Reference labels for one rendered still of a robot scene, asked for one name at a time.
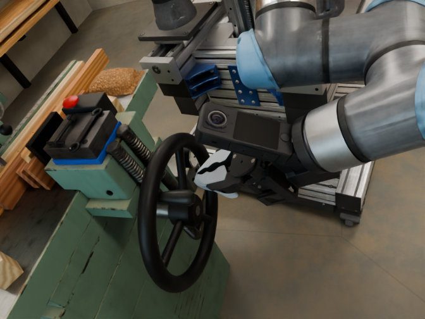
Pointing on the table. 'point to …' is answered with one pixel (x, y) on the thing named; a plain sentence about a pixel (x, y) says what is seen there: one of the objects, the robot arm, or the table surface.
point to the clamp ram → (40, 139)
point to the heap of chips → (116, 81)
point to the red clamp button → (70, 102)
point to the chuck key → (62, 131)
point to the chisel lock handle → (6, 129)
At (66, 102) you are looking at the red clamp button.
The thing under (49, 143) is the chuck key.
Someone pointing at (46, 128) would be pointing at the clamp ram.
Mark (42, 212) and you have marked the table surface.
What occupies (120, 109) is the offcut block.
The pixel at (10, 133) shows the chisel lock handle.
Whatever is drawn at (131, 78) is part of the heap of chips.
